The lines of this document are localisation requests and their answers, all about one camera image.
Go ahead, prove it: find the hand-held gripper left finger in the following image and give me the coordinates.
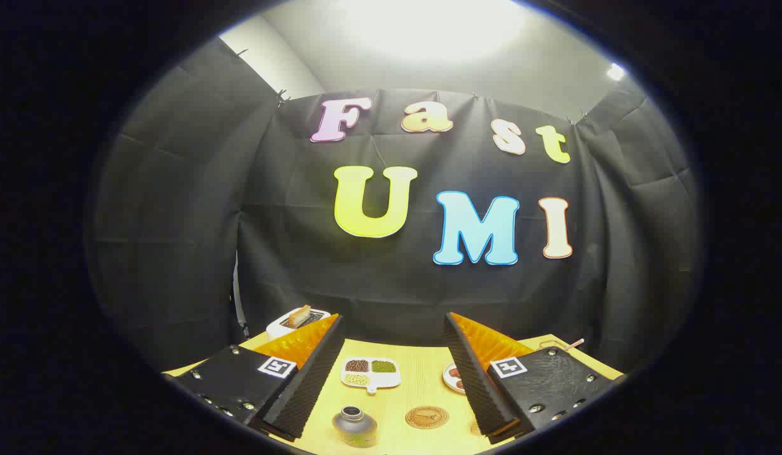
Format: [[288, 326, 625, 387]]
[[167, 314, 346, 442]]

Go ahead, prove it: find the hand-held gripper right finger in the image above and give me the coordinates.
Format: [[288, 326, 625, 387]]
[[443, 312, 625, 444]]

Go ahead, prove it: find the white divided bean dish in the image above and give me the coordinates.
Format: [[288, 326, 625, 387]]
[[340, 356, 402, 395]]

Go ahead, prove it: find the silver green juice bottle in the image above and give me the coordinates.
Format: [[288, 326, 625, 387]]
[[332, 406, 378, 449]]

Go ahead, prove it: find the black backdrop cloth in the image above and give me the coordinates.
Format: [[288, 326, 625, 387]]
[[85, 38, 704, 373]]

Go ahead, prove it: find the round cork coaster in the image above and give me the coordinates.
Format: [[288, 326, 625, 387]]
[[404, 405, 450, 430]]

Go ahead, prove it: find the white oval plate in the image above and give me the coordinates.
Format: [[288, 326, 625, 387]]
[[442, 362, 467, 394]]

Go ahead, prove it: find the white toaster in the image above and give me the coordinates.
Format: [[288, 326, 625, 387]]
[[266, 307, 332, 339]]

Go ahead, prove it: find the wooden table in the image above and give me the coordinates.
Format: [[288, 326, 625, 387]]
[[164, 332, 625, 455]]

